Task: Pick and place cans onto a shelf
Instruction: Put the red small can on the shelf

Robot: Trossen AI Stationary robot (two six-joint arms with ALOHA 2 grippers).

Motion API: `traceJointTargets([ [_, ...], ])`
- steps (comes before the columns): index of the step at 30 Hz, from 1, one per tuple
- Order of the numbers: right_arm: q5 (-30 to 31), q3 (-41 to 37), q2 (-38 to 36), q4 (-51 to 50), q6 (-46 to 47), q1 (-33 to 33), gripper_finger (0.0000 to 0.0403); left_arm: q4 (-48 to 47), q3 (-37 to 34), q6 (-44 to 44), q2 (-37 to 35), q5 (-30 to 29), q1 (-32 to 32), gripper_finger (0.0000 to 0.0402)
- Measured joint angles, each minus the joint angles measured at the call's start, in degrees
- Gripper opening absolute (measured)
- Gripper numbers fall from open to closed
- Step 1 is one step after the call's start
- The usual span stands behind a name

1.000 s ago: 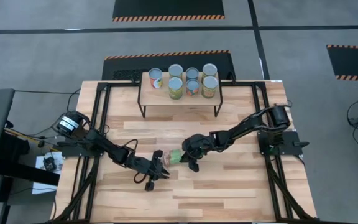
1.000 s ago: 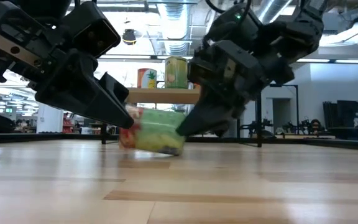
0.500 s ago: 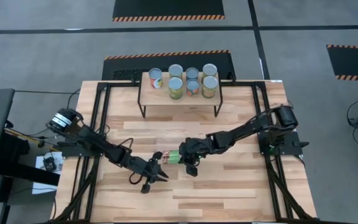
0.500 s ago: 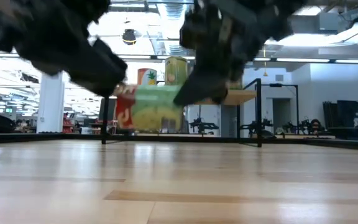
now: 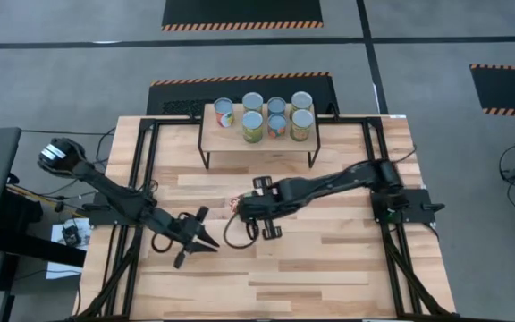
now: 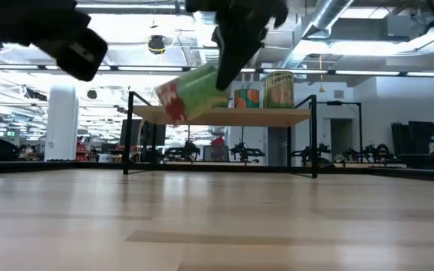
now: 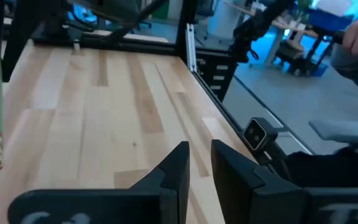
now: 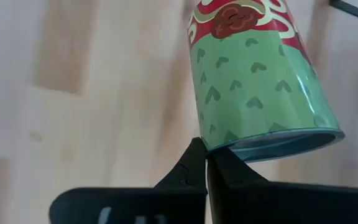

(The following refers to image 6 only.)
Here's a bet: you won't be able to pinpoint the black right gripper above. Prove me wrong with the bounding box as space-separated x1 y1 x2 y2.
185 0 289 92

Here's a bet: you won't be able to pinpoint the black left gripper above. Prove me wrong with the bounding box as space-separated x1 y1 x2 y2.
0 0 109 83

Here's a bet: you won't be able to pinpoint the wooden shelf with black frame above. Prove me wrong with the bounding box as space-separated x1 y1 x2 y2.
122 90 319 180

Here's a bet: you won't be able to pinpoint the black panels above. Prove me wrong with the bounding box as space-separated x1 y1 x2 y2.
390 120 434 170

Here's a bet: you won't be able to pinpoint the silver ventilation duct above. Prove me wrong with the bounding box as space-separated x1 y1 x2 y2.
280 0 353 69

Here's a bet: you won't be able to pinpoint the green and red can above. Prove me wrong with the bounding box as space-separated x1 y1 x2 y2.
154 62 230 126

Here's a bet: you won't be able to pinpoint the white round column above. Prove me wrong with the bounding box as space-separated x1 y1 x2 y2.
44 85 79 162

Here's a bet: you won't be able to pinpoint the green Oranges can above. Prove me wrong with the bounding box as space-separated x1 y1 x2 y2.
264 70 295 109

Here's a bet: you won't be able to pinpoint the black metal stand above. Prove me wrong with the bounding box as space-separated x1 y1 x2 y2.
316 100 363 163

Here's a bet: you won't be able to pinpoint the teal can with orange slices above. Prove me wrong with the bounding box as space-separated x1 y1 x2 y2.
234 88 261 109

